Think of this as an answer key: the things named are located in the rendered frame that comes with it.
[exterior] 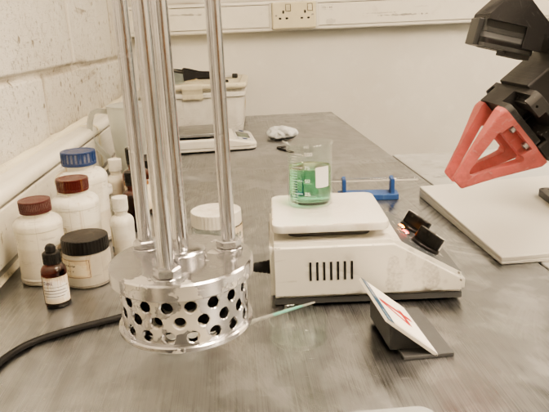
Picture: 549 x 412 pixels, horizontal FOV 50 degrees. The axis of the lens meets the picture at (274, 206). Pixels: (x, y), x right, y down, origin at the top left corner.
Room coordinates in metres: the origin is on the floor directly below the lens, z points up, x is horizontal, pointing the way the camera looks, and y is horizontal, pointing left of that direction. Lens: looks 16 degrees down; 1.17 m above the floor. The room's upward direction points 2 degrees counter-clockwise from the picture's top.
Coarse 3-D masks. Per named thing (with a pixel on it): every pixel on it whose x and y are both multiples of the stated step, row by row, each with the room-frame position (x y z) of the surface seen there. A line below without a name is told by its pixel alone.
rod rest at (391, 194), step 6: (342, 180) 0.95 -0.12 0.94; (342, 186) 0.95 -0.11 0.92; (390, 186) 0.96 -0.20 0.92; (342, 192) 0.95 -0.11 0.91; (348, 192) 0.97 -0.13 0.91; (372, 192) 0.96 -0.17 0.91; (378, 192) 0.96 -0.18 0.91; (384, 192) 0.96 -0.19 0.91; (390, 192) 0.96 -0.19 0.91; (396, 192) 0.95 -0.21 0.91; (378, 198) 0.94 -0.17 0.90; (384, 198) 0.94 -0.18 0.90; (390, 198) 0.94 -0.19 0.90; (396, 198) 0.94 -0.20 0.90
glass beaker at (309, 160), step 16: (288, 144) 0.66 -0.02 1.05; (304, 144) 0.62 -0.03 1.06; (320, 144) 0.62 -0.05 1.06; (288, 160) 0.63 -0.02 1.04; (304, 160) 0.62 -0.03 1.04; (320, 160) 0.62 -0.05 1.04; (288, 176) 0.63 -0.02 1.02; (304, 176) 0.62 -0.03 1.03; (320, 176) 0.62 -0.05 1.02; (288, 192) 0.64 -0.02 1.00; (304, 192) 0.62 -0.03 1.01; (320, 192) 0.62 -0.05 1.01; (304, 208) 0.62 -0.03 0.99
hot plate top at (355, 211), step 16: (352, 192) 0.68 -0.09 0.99; (272, 208) 0.63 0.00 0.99; (288, 208) 0.62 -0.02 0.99; (320, 208) 0.62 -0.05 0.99; (336, 208) 0.61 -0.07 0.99; (352, 208) 0.61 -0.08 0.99; (368, 208) 0.61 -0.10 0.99; (272, 224) 0.57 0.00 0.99; (288, 224) 0.57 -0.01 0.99; (304, 224) 0.57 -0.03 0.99; (320, 224) 0.56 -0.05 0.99; (336, 224) 0.56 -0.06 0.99; (352, 224) 0.56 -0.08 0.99; (368, 224) 0.56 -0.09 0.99; (384, 224) 0.56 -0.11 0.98
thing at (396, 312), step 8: (384, 296) 0.52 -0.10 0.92; (384, 304) 0.49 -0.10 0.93; (392, 304) 0.51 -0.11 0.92; (392, 312) 0.48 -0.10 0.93; (400, 312) 0.50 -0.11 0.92; (400, 320) 0.47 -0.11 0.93; (408, 320) 0.49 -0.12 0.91; (408, 328) 0.47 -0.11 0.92; (416, 328) 0.49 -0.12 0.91; (416, 336) 0.45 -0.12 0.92
